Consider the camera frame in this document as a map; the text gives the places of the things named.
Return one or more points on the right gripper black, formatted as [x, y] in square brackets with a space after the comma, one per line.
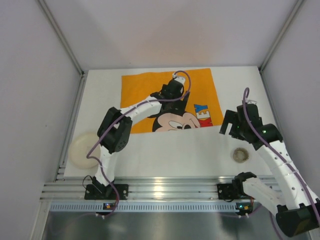
[231, 122]

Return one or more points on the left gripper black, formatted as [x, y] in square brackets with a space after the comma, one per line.
[182, 100]

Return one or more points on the orange cartoon mouse placemat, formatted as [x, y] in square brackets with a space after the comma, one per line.
[201, 109]

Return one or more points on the small grey ceramic cup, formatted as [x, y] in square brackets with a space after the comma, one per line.
[240, 155]

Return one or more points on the cream round plate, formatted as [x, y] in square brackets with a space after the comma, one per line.
[79, 148]

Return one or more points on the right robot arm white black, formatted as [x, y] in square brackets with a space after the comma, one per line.
[297, 208]

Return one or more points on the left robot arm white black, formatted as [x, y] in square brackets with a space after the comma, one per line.
[115, 129]

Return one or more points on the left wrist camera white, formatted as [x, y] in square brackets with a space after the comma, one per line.
[179, 79]

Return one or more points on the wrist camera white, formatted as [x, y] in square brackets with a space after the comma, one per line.
[249, 101]
[179, 79]

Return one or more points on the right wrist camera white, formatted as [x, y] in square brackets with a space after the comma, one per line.
[249, 101]

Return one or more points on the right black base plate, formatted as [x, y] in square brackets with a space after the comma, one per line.
[228, 192]

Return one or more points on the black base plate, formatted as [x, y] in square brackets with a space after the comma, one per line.
[228, 192]
[98, 191]

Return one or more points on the aluminium mounting rail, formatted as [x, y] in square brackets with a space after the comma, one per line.
[143, 189]

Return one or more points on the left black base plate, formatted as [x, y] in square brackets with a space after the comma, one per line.
[98, 191]

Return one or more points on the slotted grey cable duct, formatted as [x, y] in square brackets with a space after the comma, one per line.
[153, 207]

